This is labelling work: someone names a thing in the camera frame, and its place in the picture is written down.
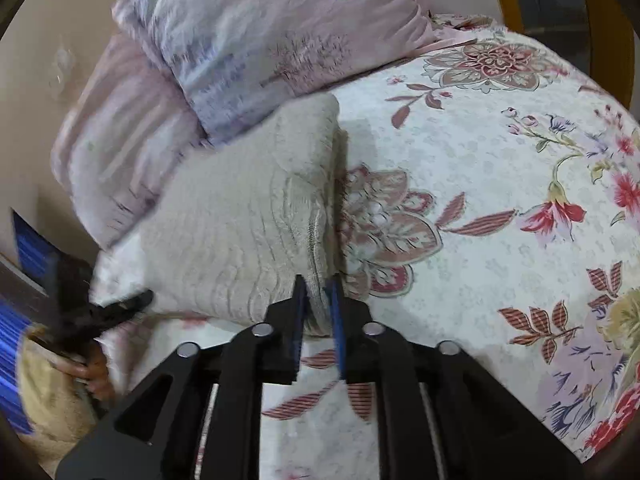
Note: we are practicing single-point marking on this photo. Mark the blue cloth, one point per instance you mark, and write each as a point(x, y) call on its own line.
point(32, 247)

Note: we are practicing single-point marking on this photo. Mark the floral lavender pillow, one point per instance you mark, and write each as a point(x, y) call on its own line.
point(280, 45)
point(120, 160)

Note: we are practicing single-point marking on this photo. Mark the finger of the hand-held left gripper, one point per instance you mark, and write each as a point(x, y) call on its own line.
point(125, 310)

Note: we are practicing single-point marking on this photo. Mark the floral bed quilt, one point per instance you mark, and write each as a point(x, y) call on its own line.
point(500, 260)

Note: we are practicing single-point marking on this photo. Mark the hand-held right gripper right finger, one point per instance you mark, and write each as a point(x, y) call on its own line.
point(335, 322)

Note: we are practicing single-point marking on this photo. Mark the person's left hand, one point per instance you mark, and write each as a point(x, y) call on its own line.
point(95, 372)

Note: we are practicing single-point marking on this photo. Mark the wooden frame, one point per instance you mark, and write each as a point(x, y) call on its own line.
point(555, 25)

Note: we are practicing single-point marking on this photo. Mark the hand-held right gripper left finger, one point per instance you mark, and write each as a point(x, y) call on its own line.
point(300, 312)

